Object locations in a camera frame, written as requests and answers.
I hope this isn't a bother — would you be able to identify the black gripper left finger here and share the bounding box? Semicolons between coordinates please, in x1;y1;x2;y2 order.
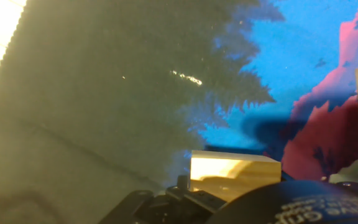
98;174;227;224

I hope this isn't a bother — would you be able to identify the printed landscape desk mat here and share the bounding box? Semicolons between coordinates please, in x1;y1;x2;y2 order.
0;0;358;224

